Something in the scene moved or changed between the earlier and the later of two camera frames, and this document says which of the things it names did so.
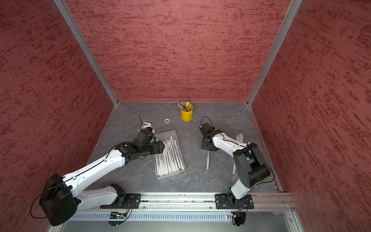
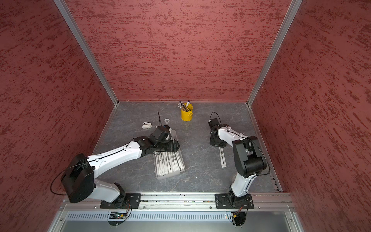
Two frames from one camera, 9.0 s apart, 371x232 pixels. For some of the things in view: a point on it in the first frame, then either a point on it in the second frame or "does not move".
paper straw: x=165 y=162 does not move
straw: x=207 y=160 to x=222 y=157
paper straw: x=168 y=156 does not move
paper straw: x=175 y=141 does not move
